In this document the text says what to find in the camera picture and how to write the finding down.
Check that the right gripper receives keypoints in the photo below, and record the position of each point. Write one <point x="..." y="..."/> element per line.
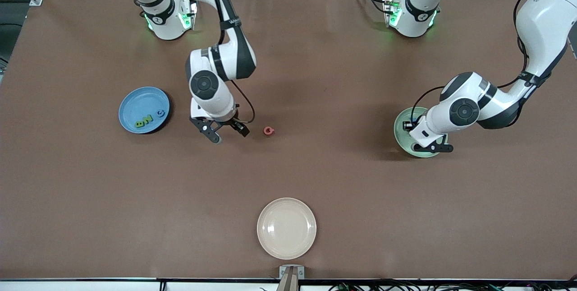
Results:
<point x="233" y="123"/>

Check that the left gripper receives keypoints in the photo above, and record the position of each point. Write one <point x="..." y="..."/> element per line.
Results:
<point x="411" y="126"/>

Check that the red letter Q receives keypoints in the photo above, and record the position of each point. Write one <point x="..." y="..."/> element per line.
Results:
<point x="268" y="131"/>

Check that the green letter N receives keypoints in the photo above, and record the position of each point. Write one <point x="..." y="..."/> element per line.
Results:
<point x="148" y="119"/>

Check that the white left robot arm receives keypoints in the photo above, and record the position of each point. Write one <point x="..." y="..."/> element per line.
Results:
<point x="541" y="20"/>

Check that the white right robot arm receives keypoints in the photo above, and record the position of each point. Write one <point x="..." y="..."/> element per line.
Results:
<point x="216" y="97"/>

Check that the green plate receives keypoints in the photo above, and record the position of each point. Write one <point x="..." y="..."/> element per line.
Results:
<point x="399" y="133"/>

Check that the blue plate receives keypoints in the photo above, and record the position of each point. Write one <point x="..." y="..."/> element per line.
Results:
<point x="137" y="101"/>

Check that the beige plate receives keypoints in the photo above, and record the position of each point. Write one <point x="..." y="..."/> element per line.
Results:
<point x="286" y="228"/>

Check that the brown table mat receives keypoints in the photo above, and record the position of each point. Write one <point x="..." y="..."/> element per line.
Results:
<point x="288" y="173"/>

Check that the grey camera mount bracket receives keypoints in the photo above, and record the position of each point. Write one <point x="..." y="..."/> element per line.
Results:
<point x="291" y="277"/>

